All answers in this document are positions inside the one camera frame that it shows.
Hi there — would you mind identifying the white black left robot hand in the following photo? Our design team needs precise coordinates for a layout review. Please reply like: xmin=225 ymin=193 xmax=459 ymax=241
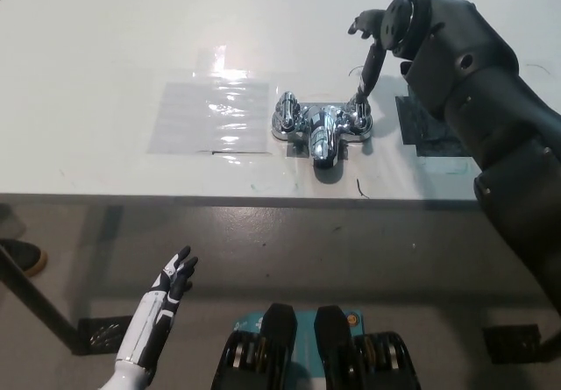
xmin=114 ymin=244 xmax=200 ymax=372

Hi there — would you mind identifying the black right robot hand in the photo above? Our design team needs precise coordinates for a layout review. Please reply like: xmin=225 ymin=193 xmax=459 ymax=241
xmin=348 ymin=0 xmax=416 ymax=107

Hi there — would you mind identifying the chrome two-handle faucet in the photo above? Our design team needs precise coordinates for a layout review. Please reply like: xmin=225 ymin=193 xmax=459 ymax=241
xmin=271 ymin=90 xmax=374 ymax=170

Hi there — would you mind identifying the black ribbed robot body block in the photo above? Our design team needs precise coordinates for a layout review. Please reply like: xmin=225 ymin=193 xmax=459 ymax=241
xmin=212 ymin=302 xmax=300 ymax=390
xmin=313 ymin=305 xmax=415 ymax=390

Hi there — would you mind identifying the black tape patch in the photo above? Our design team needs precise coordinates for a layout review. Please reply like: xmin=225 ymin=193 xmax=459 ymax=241
xmin=394 ymin=94 xmax=473 ymax=158

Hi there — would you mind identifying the black table leg with foot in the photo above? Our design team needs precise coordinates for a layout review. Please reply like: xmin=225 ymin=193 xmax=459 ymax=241
xmin=0 ymin=245 xmax=135 ymax=357
xmin=480 ymin=323 xmax=561 ymax=365

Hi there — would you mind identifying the black shoe with tan sole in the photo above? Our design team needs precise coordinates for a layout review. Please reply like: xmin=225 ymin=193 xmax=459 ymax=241
xmin=0 ymin=238 xmax=49 ymax=277

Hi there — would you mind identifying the grey translucent taped sheet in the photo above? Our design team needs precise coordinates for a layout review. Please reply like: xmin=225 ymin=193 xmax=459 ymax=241
xmin=147 ymin=82 xmax=271 ymax=155

